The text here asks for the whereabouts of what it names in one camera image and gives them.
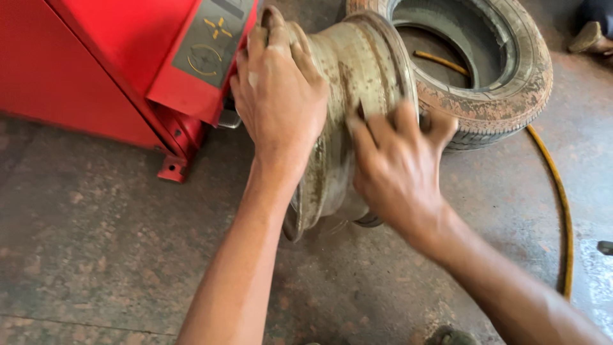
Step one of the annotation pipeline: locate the red tyre changer machine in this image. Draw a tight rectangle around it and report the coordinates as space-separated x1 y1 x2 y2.
0 0 261 184

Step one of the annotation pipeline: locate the person's right hand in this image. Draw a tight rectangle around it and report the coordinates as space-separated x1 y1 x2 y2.
346 101 459 240

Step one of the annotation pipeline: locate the steel wheel rim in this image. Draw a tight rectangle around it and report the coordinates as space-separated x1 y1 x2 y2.
283 11 420 242

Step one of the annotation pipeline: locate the yellow air hose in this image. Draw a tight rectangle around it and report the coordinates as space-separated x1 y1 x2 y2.
414 50 574 302

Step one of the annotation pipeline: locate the person's left hand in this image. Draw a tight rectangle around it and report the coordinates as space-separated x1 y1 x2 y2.
229 5 330 169

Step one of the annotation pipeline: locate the muddy rubber tyre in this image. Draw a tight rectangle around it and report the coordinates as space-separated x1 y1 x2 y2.
346 0 554 153

